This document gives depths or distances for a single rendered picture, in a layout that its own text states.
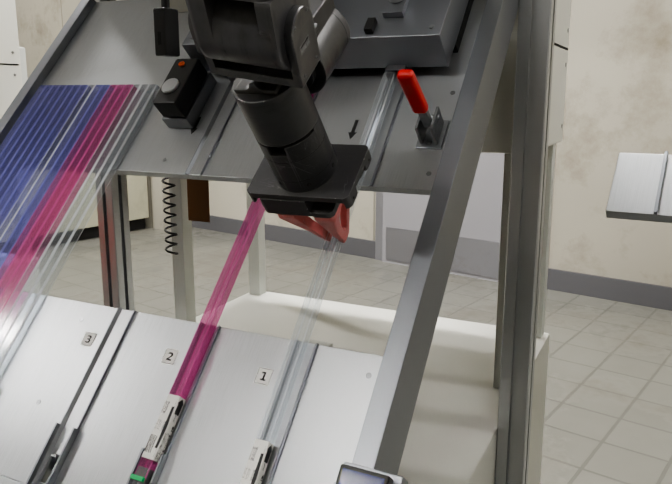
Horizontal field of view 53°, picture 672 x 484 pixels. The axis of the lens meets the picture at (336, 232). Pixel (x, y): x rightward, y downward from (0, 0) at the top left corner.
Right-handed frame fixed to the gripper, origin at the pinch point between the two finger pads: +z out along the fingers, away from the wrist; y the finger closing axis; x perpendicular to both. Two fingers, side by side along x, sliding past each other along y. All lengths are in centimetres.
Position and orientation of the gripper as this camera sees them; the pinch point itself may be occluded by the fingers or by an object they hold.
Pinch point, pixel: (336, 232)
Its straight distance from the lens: 68.0
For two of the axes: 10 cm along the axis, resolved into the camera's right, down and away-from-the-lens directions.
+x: -3.2, 7.8, -5.4
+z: 2.9, 6.2, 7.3
